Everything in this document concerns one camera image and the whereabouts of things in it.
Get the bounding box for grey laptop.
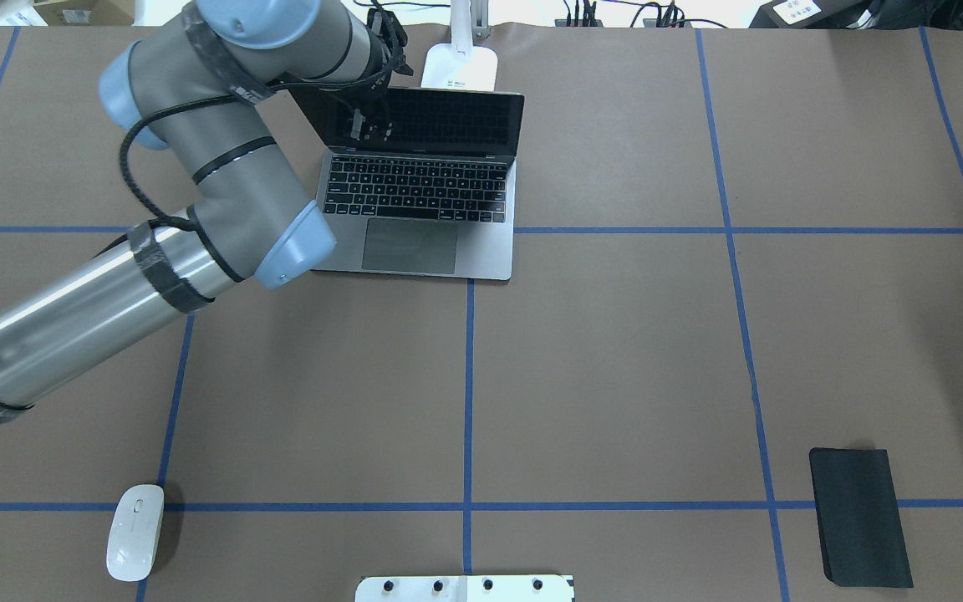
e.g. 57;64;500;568
292;87;525;281

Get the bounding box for white desk lamp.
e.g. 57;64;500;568
420;1;498;93

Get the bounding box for white computer mouse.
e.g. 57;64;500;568
104;484;165;583

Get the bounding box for black mouse pad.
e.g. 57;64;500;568
808;448;914;589

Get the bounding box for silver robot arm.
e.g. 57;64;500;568
0;1;406;426

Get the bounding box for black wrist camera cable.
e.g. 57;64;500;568
118;50;395;231

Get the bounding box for white camera stand column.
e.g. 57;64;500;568
354;573;576;601

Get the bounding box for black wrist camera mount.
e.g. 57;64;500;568
367;3;415;77

